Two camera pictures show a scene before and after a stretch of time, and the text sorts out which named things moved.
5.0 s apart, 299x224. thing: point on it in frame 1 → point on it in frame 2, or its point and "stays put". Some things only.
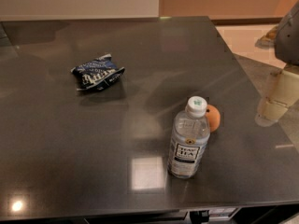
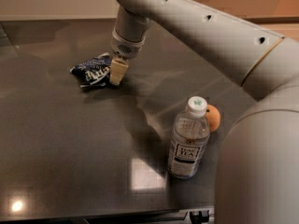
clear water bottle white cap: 190,139 stays put
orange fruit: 213,117 stays put
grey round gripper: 288,42 → 125,48
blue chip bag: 97,73 stays put
